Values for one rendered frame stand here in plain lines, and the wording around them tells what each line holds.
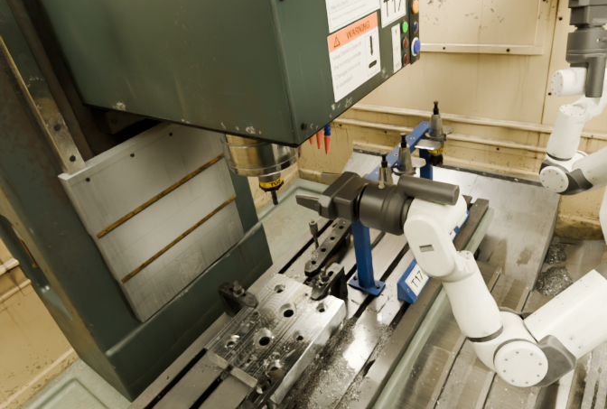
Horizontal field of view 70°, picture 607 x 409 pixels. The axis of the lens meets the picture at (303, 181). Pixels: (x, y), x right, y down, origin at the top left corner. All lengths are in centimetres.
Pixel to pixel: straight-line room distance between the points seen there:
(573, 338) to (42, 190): 111
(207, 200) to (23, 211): 52
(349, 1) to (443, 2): 99
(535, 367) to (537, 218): 103
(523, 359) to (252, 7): 67
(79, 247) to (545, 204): 154
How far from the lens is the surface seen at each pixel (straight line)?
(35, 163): 117
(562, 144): 135
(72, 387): 186
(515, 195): 184
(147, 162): 125
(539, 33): 164
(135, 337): 147
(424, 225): 70
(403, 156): 118
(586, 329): 84
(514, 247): 173
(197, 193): 139
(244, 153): 83
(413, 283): 127
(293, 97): 63
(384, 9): 84
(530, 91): 171
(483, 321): 80
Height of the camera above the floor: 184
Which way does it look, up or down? 31 degrees down
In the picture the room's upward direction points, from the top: 10 degrees counter-clockwise
